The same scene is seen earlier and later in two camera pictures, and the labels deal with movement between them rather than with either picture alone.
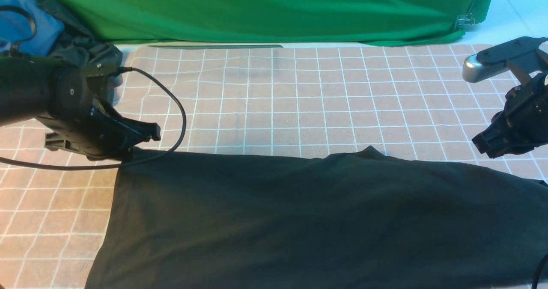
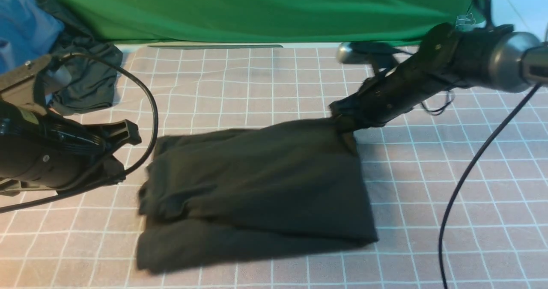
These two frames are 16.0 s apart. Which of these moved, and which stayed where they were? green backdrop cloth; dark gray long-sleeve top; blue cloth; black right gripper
Moved: dark gray long-sleeve top; black right gripper
Stayed: green backdrop cloth; blue cloth
